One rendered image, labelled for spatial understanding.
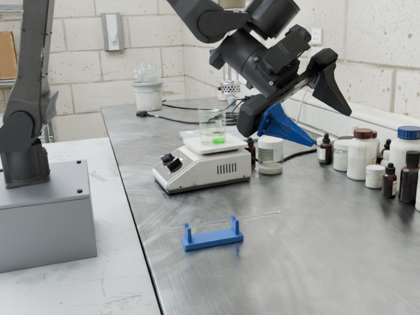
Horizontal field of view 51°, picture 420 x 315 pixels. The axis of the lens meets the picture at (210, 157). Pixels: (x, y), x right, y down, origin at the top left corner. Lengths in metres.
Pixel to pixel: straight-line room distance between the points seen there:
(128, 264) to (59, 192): 0.15
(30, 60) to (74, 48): 2.64
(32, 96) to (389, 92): 0.86
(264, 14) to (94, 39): 2.72
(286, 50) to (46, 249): 0.45
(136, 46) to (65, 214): 2.73
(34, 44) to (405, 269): 0.62
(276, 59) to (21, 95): 0.37
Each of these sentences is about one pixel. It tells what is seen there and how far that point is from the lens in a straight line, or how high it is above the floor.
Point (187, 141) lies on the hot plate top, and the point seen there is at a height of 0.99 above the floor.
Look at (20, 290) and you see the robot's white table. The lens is 0.69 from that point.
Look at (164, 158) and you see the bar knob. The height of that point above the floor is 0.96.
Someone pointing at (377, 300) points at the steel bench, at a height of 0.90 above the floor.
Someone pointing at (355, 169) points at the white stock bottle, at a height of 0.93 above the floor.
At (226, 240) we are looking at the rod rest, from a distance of 0.73.
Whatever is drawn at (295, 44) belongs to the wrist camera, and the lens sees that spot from 0.62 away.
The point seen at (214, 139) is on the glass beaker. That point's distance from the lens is 0.96.
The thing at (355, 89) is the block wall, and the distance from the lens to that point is 1.34.
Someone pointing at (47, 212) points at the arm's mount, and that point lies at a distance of 0.70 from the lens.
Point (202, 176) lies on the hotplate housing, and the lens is 0.95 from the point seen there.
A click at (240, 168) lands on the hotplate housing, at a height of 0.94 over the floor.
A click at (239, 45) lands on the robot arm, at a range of 0.67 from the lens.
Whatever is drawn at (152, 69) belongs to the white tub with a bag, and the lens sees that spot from 1.96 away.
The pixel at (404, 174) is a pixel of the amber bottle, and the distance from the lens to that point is 0.91.
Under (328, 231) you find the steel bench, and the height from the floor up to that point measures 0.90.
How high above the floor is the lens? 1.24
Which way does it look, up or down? 16 degrees down
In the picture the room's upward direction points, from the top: 3 degrees counter-clockwise
